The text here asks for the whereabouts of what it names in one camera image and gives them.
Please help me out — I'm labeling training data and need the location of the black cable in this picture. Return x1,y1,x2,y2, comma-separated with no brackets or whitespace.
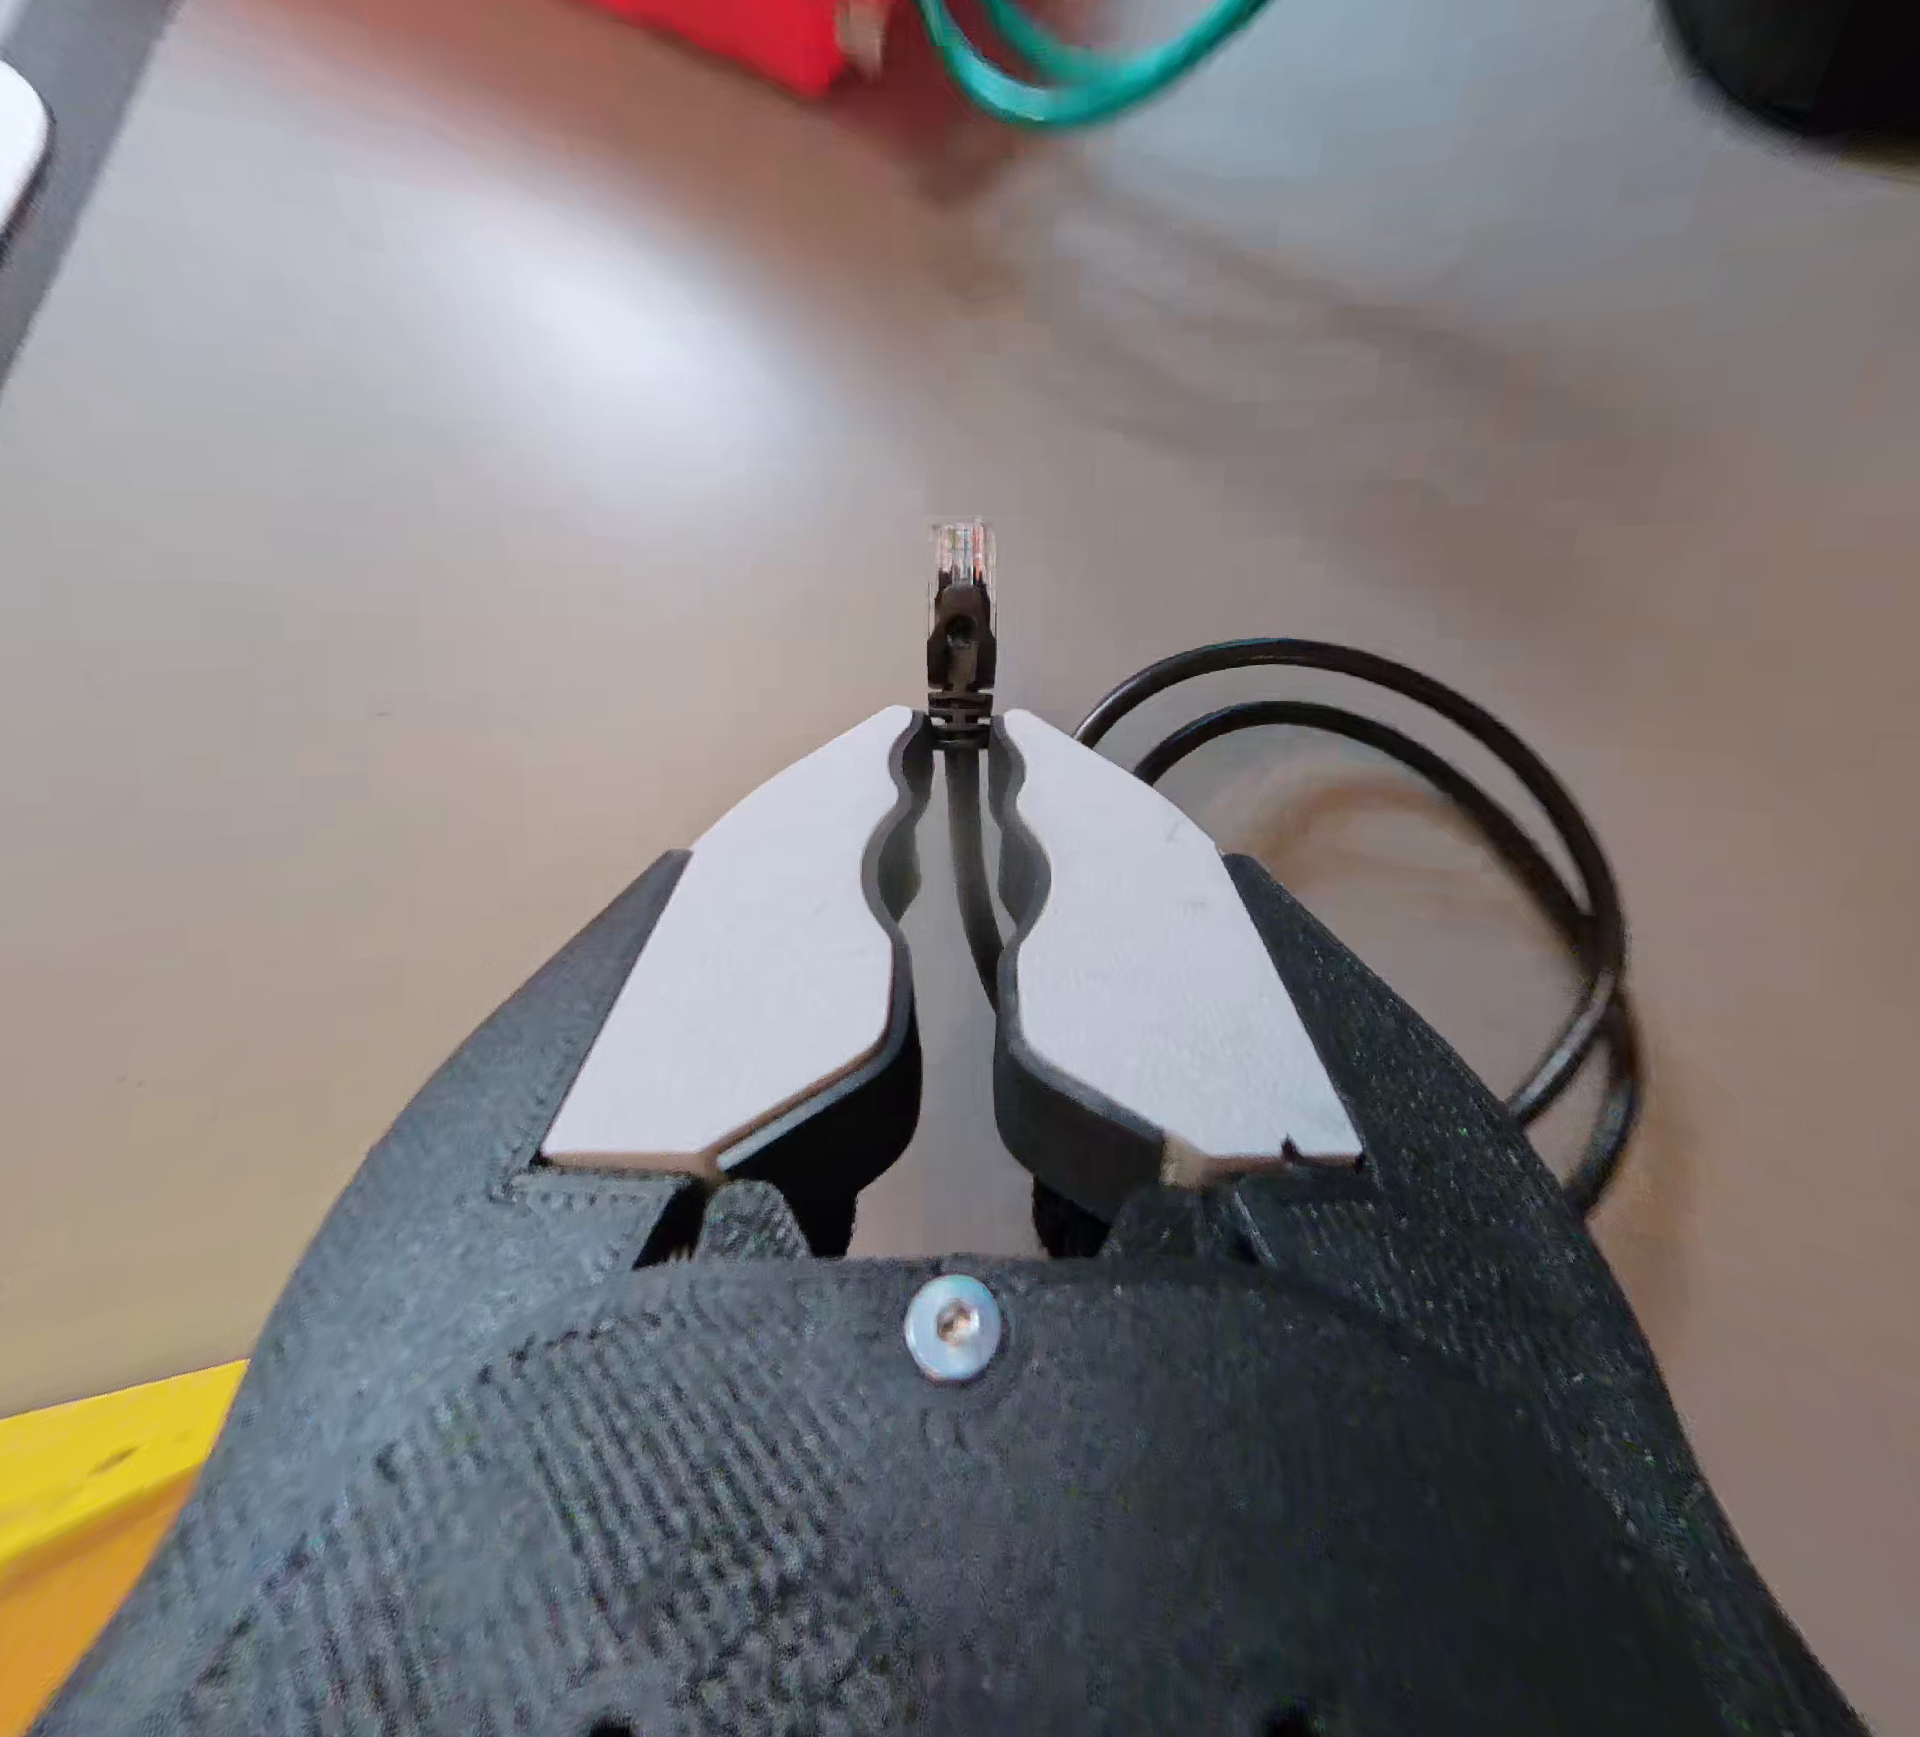
922,516,1640,1214

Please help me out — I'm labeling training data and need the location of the yellow plastic bin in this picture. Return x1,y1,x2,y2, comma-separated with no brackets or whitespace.
0,1358,250,1737

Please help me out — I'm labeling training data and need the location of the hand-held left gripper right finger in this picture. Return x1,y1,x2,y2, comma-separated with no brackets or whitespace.
993,710,1367,1191

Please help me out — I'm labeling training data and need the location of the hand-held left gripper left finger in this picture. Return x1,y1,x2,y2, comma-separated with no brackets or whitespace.
536,703,923,1185

